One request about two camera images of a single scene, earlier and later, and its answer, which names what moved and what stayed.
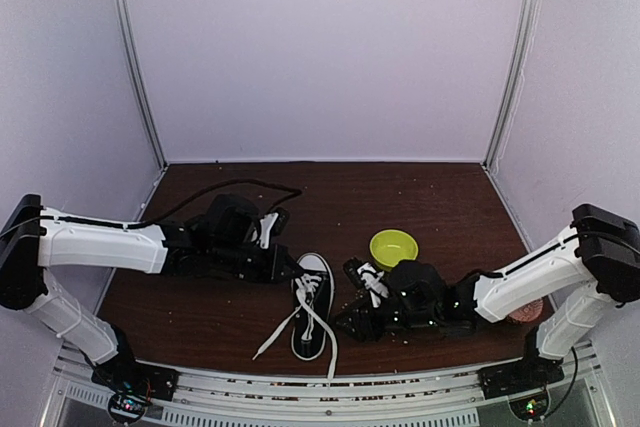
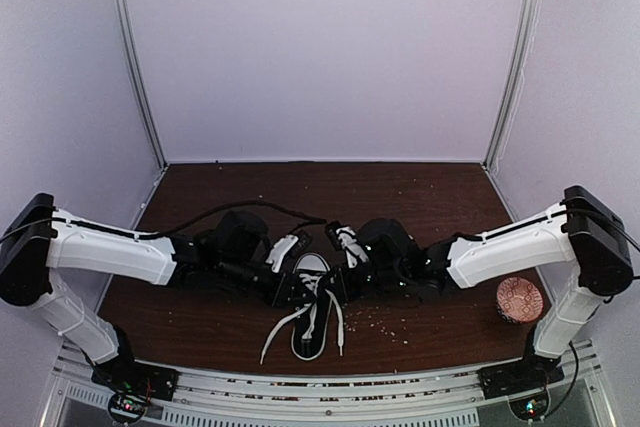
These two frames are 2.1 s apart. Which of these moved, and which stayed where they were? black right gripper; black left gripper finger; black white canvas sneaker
Moved: black right gripper; black left gripper finger
Stayed: black white canvas sneaker
